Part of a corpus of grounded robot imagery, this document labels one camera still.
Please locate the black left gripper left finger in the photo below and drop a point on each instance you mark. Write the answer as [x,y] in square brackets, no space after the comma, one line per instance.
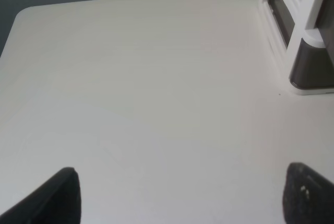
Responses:
[58,200]

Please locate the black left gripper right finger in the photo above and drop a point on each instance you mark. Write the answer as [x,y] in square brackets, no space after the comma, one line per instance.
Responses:
[307,196]

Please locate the lower smoky transparent drawer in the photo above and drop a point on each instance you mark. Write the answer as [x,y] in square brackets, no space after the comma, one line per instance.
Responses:
[313,68]

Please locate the white plastic drawer cabinet frame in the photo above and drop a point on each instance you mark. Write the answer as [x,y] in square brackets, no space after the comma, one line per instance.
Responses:
[313,23]

